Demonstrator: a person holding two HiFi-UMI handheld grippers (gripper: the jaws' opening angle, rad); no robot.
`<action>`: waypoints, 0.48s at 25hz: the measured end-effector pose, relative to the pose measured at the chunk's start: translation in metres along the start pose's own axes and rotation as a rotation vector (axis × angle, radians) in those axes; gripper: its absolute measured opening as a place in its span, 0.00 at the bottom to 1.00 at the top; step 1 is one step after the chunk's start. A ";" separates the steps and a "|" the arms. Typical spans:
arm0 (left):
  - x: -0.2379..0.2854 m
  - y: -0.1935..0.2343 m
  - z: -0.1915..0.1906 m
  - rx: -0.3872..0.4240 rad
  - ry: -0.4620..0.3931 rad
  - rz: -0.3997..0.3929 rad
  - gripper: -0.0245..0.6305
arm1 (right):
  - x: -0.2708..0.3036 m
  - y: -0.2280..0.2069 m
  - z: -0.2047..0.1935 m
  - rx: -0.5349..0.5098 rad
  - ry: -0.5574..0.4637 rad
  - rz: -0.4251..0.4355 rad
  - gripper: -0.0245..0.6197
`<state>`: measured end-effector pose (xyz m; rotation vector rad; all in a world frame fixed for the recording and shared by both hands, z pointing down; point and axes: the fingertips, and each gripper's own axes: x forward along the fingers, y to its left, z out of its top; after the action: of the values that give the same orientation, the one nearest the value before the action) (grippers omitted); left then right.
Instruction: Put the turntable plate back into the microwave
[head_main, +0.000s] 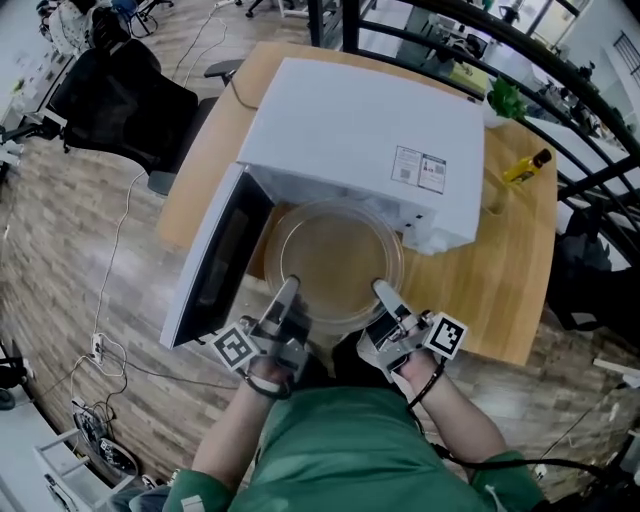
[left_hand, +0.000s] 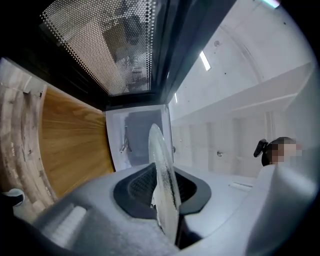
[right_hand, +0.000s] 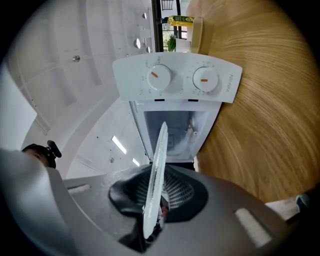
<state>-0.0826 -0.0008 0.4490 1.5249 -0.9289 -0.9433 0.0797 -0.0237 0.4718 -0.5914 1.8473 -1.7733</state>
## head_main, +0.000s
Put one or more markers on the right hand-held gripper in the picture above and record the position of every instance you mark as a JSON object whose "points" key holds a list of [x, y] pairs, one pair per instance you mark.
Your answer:
{"points": [[410, 340]]}

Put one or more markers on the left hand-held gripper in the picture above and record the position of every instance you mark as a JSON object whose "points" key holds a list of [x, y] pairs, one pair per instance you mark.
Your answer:
{"points": [[280, 350]]}

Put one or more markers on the clear glass turntable plate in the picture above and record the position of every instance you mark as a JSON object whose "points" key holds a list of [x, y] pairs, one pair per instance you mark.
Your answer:
{"points": [[330, 250]]}

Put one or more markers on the person's left forearm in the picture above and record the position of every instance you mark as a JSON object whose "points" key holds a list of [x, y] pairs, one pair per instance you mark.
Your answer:
{"points": [[225, 440]]}

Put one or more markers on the person's right forearm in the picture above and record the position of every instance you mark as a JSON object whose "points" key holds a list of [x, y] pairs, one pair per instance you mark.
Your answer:
{"points": [[460, 425]]}

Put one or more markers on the person's left hand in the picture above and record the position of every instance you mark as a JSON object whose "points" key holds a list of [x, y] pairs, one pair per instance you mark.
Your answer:
{"points": [[267, 375]]}

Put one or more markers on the person's right hand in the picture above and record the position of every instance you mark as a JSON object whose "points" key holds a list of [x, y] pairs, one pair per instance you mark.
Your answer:
{"points": [[420, 372]]}

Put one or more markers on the person's black trousers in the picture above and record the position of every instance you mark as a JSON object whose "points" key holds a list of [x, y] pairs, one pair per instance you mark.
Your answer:
{"points": [[345, 372]]}

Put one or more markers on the small wooden box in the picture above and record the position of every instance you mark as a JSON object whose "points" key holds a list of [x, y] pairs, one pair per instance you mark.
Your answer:
{"points": [[495, 197]]}

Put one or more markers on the person's green shirt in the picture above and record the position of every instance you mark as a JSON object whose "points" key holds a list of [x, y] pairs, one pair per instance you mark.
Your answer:
{"points": [[350, 450]]}

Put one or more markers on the white microwave oven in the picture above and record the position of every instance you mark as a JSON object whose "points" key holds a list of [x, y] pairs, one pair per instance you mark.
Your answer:
{"points": [[360, 125]]}

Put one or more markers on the yellow oil bottle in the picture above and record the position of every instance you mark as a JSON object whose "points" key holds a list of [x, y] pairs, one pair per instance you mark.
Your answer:
{"points": [[522, 171]]}

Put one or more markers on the white power strip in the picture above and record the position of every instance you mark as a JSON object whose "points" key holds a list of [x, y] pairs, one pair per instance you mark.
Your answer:
{"points": [[97, 347]]}

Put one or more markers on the black office chair with jacket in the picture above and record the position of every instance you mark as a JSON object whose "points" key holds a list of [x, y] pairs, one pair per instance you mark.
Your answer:
{"points": [[585, 280]]}

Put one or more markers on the black floor device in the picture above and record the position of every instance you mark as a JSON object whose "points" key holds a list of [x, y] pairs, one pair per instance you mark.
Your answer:
{"points": [[115, 457]]}

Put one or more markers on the potted green plant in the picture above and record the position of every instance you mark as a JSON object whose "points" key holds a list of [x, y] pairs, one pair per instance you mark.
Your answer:
{"points": [[505, 100]]}

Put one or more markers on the black mesh office chair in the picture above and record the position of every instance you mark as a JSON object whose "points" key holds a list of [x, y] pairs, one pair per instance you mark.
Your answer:
{"points": [[125, 110]]}

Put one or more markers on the black bag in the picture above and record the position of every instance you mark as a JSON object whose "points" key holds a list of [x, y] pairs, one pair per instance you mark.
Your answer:
{"points": [[600, 500]]}

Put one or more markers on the white desk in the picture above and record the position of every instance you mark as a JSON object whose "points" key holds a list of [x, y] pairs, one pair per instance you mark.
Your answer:
{"points": [[20, 450]]}

